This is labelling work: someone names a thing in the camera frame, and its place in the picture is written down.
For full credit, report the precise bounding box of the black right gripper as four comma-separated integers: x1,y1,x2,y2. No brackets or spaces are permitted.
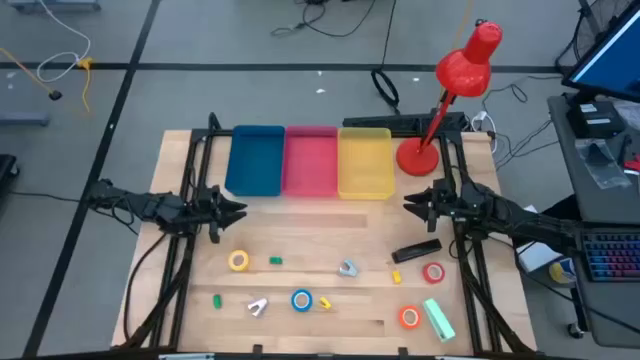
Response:
403,178,455,234

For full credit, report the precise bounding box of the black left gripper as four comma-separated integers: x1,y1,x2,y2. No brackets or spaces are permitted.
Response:
192,184,249,245

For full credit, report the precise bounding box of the black stapler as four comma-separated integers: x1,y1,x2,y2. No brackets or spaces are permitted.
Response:
390,238,444,265

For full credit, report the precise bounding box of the red tape roll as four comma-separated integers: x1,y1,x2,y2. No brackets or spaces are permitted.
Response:
422,261,446,285

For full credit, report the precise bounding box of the silver grey staple remover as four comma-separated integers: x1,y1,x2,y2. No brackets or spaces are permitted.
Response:
337,258,360,279

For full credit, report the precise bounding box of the orange tape roll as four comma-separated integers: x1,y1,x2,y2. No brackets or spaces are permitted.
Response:
398,305,422,330

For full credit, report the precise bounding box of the mint green stapler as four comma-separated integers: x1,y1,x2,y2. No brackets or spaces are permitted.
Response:
422,298,457,344

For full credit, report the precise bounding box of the white staple remover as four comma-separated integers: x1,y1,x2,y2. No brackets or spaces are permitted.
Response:
246,297,269,318

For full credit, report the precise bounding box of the red desk lamp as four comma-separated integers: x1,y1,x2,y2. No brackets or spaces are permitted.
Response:
395,19,504,177

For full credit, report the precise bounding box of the blue plastic bin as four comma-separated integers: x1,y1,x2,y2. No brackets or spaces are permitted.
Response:
224,124,286,198

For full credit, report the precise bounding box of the yellow plastic bin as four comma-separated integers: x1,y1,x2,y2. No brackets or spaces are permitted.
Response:
337,127,396,201

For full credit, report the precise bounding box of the black power strip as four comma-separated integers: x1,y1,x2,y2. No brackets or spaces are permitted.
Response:
342,112,469,137

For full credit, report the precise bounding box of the pink plastic bin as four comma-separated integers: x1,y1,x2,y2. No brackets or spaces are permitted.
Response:
282,125,341,199

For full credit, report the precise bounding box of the white box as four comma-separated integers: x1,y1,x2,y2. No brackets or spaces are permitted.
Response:
514,238,569,274

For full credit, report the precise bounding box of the clear plastic bag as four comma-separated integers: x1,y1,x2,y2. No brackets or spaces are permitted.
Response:
574,138,632,190

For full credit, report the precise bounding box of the small black computer box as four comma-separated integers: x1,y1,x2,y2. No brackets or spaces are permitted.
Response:
566,101,626,140

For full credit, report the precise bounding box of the grey desk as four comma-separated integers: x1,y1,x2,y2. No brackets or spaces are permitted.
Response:
547,92,640,349

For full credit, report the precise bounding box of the backlit rainbow keyboard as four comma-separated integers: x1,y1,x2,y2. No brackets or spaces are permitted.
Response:
581,230,640,284

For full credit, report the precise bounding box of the grey floor bar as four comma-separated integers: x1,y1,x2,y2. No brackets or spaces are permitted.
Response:
0,110,51,127

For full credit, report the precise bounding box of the computer monitor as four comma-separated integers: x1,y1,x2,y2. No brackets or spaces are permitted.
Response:
562,0,640,104

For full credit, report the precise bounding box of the black floor fan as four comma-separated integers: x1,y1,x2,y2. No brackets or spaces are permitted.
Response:
554,0,636,76

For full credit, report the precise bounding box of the black aluminium table frame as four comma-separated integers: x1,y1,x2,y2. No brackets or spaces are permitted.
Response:
119,112,539,360

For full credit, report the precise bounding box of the coiled black cable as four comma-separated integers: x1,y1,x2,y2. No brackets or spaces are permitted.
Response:
370,68,402,116

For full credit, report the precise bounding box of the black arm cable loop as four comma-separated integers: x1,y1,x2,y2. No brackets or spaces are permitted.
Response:
122,230,171,344

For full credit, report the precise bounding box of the yellow floor cable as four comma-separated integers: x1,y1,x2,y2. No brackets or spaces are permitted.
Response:
76,56,96,114

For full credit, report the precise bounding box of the orange cable with black plug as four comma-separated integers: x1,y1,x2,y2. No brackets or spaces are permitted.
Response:
0,46,64,102

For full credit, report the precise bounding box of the white floor cable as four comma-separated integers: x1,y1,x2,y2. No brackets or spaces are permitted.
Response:
36,0,93,84

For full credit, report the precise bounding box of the tangled black floor cable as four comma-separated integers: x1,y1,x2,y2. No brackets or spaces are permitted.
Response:
269,0,399,67

